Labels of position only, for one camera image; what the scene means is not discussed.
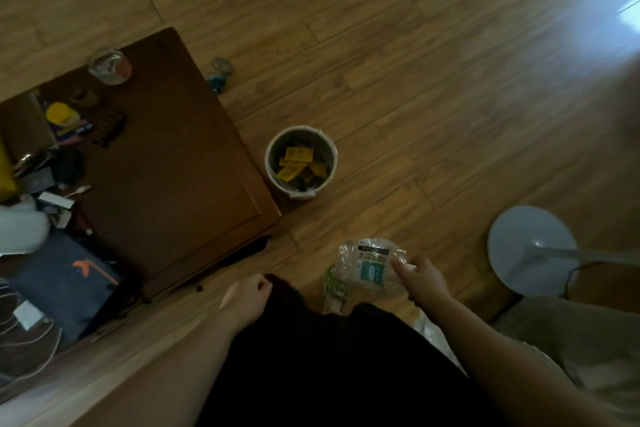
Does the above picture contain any person's right hand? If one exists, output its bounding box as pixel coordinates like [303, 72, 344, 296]
[389, 255, 454, 316]

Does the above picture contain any person's left hand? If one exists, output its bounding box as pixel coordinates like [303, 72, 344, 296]
[218, 273, 274, 335]

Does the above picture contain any clear plastic bottle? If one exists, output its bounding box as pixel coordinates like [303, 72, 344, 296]
[333, 237, 419, 298]

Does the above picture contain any round waste bin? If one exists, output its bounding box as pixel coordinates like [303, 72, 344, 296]
[264, 125, 339, 201]

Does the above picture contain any person's right forearm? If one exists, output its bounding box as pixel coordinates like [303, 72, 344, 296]
[422, 291, 626, 427]

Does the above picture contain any person's left forearm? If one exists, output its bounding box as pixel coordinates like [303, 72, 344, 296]
[72, 314, 236, 427]

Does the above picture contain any person's black clothing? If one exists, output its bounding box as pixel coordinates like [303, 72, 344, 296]
[197, 274, 506, 427]

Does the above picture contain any white plastic bag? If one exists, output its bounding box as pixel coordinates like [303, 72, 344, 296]
[412, 311, 469, 378]

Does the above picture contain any white fan stand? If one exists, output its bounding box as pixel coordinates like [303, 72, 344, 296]
[487, 205, 640, 298]

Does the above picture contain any beige cushion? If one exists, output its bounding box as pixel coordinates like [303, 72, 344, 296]
[492, 296, 640, 427]

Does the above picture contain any dark box orange mark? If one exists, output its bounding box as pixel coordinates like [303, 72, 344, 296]
[9, 231, 123, 338]

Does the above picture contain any silver rectangular case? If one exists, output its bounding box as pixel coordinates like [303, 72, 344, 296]
[37, 191, 76, 210]

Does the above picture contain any white charger block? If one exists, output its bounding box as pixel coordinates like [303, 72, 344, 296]
[13, 300, 43, 332]

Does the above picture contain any brown hair claw clip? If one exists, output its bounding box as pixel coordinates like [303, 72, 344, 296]
[92, 109, 127, 148]

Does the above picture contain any black round pad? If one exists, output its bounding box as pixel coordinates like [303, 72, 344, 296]
[49, 147, 86, 185]

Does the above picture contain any crumpled blue clear wrapper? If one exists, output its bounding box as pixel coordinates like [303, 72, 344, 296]
[207, 57, 234, 94]

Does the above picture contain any white fabric pouch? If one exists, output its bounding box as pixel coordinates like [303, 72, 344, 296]
[0, 195, 52, 258]

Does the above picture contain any blue slim box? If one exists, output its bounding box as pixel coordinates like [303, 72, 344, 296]
[57, 123, 95, 138]

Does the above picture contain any grey card box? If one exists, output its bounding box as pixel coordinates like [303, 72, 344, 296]
[19, 167, 56, 195]

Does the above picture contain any small clear glass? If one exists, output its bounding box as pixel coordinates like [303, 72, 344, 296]
[69, 86, 100, 108]

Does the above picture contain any yellow lid jar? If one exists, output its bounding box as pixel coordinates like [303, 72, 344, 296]
[45, 102, 81, 130]

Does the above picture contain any yellow tray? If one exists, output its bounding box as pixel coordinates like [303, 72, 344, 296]
[0, 139, 21, 205]

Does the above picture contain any printed glass jar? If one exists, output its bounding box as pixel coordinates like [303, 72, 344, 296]
[87, 49, 133, 86]

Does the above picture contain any brown notebook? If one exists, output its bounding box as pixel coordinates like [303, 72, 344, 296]
[0, 91, 53, 160]

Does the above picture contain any white charging cable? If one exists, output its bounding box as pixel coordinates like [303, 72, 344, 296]
[0, 276, 63, 382]

